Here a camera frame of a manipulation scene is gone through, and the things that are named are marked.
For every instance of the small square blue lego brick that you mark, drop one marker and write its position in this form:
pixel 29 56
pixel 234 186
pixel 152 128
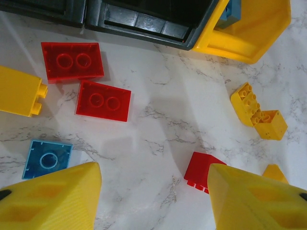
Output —
pixel 36 153

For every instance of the yellow plastic storage bin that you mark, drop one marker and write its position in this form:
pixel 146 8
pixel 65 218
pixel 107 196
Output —
pixel 263 28

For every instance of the red lego brick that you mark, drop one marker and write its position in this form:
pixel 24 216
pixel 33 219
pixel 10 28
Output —
pixel 103 100
pixel 199 167
pixel 72 62

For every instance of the black plastic storage bin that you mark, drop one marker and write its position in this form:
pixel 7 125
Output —
pixel 148 21
pixel 36 12

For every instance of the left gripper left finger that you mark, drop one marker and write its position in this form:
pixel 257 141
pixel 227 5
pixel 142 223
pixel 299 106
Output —
pixel 48 203

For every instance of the curved yellow lego brick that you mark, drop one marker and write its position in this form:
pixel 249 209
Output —
pixel 242 105

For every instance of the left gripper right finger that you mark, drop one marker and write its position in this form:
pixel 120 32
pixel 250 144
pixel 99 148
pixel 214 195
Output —
pixel 259 206

